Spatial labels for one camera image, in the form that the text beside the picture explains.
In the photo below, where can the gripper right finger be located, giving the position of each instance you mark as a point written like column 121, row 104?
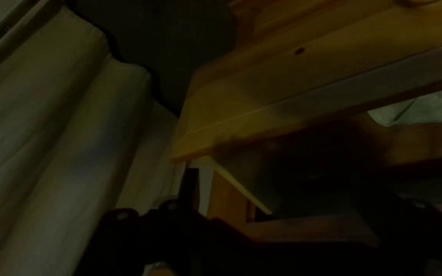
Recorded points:
column 416, row 234

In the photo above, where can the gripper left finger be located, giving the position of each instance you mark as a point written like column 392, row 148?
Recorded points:
column 155, row 234

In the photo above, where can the beige mattress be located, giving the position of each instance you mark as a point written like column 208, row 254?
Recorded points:
column 52, row 145

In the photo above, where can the wooden chest of drawers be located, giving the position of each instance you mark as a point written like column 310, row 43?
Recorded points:
column 305, row 76

